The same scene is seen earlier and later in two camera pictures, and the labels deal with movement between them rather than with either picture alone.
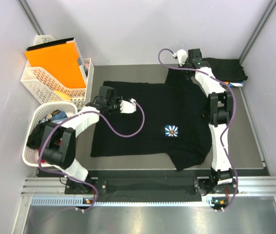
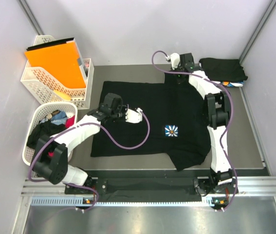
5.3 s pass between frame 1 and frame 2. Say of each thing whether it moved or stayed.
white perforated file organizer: stayed
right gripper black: moved
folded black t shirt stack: stayed
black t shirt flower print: stayed
